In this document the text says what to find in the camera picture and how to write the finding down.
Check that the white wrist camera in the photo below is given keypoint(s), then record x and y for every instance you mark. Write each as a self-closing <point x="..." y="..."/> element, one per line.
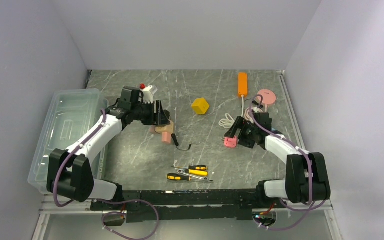
<point x="149" y="92"/>
<point x="255" y="108"/>

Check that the middle yellow screwdriver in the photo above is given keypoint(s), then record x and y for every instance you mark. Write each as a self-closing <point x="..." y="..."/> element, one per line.
<point x="193" y="172"/>

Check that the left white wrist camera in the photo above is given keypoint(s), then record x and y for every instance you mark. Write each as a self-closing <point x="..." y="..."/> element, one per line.
<point x="149" y="92"/>

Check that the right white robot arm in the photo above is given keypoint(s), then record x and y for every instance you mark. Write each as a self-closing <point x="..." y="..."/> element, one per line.
<point x="306" y="179"/>

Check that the pink cube socket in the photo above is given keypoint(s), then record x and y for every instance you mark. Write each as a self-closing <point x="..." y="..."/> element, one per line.
<point x="230" y="142"/>

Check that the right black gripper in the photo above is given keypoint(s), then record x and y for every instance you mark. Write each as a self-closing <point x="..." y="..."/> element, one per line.
<point x="240" y="123"/>

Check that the large black yellow screwdriver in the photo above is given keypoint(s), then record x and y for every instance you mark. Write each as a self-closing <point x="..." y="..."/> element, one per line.
<point x="184" y="177"/>

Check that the orange power strip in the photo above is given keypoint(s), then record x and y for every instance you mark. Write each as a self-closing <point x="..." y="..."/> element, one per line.
<point x="242" y="84"/>

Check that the small yellow black screwdriver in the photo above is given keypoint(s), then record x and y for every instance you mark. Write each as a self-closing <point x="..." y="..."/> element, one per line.
<point x="192" y="167"/>

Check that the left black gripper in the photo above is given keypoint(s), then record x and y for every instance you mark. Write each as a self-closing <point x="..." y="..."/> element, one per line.
<point x="159" y="118"/>

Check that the clear plastic storage bin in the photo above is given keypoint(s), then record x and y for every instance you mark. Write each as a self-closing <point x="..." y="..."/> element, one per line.
<point x="71" y="114"/>

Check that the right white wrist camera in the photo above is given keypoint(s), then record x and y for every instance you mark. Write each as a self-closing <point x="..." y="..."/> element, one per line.
<point x="255" y="108"/>

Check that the yellow cube socket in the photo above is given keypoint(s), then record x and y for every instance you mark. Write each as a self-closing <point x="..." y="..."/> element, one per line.
<point x="200" y="106"/>

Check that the round pink power socket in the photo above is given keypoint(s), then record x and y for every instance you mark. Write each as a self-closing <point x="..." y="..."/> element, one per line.
<point x="266" y="97"/>

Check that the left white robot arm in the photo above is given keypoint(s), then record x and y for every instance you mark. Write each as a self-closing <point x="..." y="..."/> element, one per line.
<point x="69" y="175"/>

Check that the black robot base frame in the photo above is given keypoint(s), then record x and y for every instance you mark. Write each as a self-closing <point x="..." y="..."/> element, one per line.
<point x="150" y="205"/>

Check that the beige wooden cube socket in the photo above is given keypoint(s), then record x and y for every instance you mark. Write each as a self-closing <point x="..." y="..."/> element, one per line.
<point x="169" y="128"/>

